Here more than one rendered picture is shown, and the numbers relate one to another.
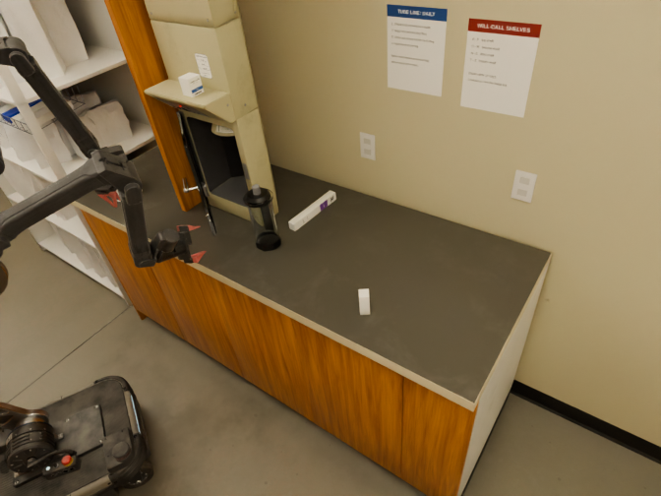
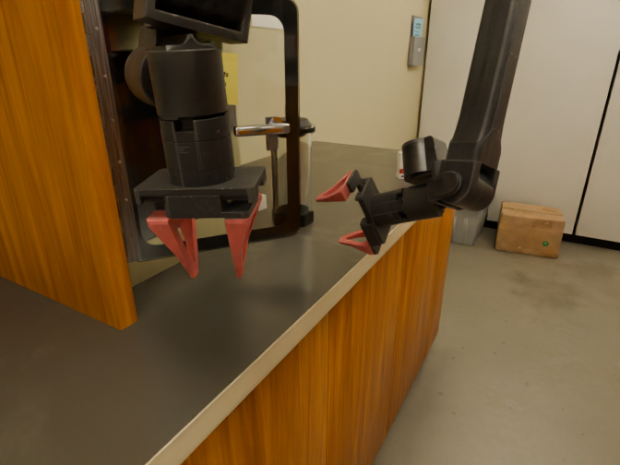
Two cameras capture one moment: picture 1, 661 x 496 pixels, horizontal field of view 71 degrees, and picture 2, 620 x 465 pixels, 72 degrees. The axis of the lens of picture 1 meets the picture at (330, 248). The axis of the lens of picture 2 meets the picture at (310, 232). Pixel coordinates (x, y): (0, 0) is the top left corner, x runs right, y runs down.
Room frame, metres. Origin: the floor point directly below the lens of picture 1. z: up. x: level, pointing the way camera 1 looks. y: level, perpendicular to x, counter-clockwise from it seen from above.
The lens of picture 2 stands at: (1.53, 1.19, 1.31)
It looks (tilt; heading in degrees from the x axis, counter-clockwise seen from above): 23 degrees down; 260
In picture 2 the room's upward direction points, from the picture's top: straight up
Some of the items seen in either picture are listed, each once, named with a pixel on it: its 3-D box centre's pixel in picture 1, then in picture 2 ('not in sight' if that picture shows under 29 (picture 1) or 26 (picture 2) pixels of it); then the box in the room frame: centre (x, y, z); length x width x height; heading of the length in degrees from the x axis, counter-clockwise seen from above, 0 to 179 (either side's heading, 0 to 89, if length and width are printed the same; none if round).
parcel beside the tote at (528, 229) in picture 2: not in sight; (528, 228); (-0.52, -1.38, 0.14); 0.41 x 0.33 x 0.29; 147
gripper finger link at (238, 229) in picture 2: (112, 195); (220, 232); (1.55, 0.82, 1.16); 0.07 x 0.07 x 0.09; 76
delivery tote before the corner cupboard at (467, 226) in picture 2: not in sight; (445, 212); (-0.05, -1.73, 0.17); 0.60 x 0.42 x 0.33; 138
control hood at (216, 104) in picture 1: (189, 105); not in sight; (1.59, 0.43, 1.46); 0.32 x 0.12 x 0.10; 50
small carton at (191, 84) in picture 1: (191, 85); not in sight; (1.56, 0.40, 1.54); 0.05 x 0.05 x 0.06; 50
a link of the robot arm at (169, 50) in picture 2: not in sight; (186, 81); (1.57, 0.81, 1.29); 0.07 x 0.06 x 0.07; 114
